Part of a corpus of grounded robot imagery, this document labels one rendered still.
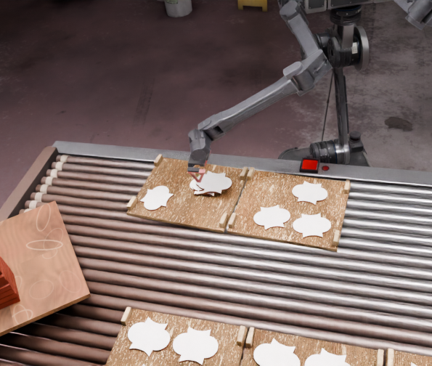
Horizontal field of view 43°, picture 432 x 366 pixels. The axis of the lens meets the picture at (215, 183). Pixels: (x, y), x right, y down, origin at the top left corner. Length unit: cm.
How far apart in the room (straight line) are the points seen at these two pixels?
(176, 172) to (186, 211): 24
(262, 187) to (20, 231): 94
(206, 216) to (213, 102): 231
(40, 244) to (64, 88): 299
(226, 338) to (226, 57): 344
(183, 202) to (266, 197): 33
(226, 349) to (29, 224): 89
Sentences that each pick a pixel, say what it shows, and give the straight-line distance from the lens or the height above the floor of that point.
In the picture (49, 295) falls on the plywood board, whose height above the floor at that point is 104.
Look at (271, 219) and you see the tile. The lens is 209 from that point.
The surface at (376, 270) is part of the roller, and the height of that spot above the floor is 91.
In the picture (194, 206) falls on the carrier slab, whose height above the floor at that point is 94.
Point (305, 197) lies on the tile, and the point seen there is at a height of 94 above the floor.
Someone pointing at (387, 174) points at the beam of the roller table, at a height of 91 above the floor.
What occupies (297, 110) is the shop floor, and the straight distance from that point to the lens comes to 420.
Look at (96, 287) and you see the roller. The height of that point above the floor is 92.
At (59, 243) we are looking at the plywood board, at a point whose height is 104.
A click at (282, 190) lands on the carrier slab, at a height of 94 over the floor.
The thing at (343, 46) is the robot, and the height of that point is 119.
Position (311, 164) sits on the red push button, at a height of 93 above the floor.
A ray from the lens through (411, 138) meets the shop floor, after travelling 399.
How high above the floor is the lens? 248
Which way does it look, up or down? 43 degrees down
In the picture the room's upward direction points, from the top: 8 degrees counter-clockwise
